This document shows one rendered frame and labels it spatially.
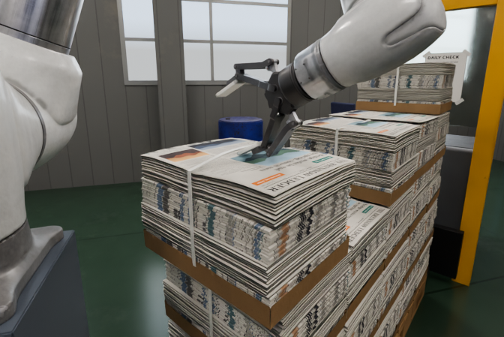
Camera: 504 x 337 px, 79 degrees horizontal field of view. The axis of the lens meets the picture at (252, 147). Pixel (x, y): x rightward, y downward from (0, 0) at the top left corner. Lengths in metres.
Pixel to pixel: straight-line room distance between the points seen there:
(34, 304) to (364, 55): 0.49
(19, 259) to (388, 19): 0.52
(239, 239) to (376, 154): 0.62
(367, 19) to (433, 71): 1.12
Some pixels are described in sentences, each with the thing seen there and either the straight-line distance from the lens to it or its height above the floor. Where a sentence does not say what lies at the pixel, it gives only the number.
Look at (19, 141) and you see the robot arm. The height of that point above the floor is 1.15.
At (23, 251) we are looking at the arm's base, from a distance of 0.45.
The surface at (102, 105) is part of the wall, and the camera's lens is 3.82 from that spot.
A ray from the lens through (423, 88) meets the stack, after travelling 1.58.
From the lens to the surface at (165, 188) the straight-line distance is 0.65.
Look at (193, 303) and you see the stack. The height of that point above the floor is 0.71.
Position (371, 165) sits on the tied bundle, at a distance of 1.03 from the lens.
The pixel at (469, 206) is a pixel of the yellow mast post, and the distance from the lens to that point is 2.19.
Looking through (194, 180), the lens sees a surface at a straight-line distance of 0.57.
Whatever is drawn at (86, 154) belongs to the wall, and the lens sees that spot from 3.95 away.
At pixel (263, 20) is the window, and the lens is 3.95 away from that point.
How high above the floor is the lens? 1.22
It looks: 13 degrees down
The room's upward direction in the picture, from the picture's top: straight up
